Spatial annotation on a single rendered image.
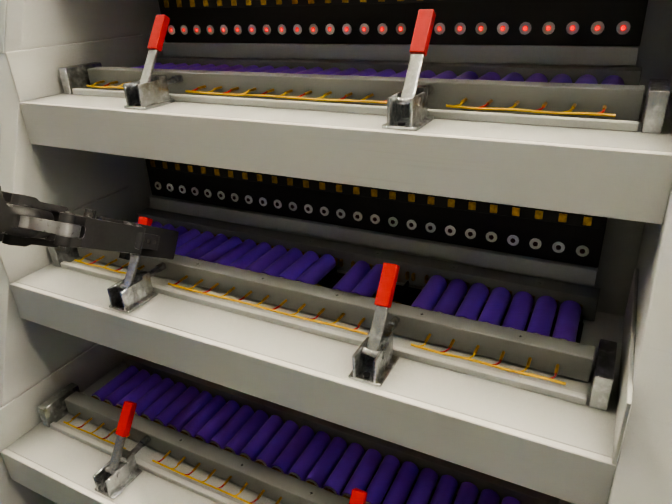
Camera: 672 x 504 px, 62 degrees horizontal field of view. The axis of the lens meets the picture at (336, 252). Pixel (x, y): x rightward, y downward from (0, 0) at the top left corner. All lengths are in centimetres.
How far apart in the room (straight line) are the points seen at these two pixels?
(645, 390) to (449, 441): 14
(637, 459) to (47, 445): 60
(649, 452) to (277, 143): 34
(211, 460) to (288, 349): 19
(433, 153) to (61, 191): 47
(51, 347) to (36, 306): 9
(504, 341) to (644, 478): 13
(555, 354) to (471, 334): 6
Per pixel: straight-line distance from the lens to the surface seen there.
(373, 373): 44
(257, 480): 60
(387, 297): 44
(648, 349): 40
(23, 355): 75
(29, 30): 71
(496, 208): 54
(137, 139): 57
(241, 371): 50
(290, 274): 57
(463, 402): 44
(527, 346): 46
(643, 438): 41
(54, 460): 73
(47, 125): 67
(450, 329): 47
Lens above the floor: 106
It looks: 7 degrees down
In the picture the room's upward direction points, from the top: 7 degrees clockwise
